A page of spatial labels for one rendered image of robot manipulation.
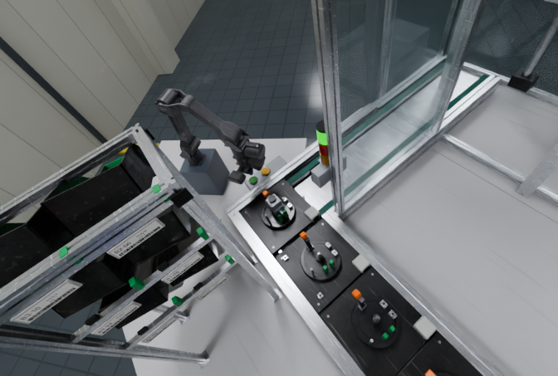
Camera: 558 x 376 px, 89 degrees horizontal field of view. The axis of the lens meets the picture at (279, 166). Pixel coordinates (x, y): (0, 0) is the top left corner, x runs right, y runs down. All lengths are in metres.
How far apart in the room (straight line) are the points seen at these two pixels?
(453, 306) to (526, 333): 0.20
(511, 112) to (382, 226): 0.87
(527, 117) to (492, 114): 0.14
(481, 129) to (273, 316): 1.23
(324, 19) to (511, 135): 1.24
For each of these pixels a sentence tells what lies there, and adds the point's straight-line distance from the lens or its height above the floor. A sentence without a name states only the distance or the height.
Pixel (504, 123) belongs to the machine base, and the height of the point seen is 0.86.
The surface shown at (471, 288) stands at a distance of 1.23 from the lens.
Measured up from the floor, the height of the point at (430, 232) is 0.86.
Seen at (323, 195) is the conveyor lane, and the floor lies 0.92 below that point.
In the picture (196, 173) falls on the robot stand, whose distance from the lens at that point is 1.31.
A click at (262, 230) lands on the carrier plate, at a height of 0.97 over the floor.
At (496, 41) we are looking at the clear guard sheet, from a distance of 1.82.
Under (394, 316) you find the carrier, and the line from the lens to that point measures 1.00.
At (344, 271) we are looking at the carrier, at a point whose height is 0.97.
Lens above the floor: 1.99
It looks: 52 degrees down
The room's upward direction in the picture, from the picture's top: 19 degrees counter-clockwise
